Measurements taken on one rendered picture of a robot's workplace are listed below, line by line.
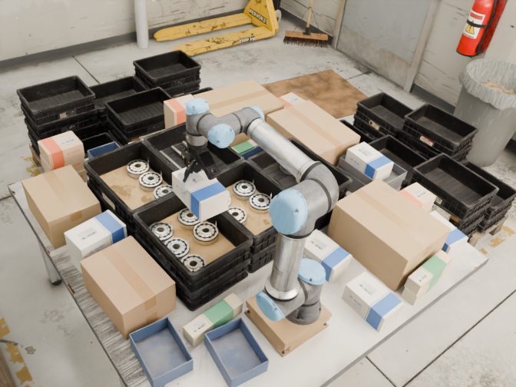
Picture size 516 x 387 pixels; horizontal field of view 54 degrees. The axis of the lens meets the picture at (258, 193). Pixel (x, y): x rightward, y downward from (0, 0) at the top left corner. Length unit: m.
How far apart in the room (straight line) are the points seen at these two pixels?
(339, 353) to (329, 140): 1.08
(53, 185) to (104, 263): 0.52
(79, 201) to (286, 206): 1.10
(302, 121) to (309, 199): 1.30
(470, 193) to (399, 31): 2.25
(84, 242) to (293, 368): 0.91
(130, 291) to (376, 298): 0.93
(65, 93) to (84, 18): 1.60
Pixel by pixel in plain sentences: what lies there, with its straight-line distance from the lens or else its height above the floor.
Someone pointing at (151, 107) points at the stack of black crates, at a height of 0.49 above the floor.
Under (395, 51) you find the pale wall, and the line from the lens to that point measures 5.11.
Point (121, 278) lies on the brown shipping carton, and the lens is 1.92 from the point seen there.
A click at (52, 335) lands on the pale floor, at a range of 2.88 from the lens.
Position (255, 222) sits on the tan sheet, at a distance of 2.15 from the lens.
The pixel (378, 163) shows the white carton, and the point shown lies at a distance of 2.50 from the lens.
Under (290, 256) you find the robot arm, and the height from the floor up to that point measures 1.21.
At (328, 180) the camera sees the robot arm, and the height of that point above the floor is 1.43.
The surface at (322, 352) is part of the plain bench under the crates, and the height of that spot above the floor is 0.70.
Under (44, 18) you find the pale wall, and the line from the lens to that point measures 5.03.
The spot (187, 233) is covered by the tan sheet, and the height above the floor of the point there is 0.83.
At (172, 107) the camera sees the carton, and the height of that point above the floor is 0.92.
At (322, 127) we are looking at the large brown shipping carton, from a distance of 2.65.
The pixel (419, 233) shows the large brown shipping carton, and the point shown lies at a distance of 2.19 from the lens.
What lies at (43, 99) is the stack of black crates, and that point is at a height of 0.49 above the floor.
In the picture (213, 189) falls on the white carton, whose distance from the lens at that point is 1.83.
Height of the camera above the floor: 2.35
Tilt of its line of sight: 42 degrees down
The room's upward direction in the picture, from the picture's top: 7 degrees clockwise
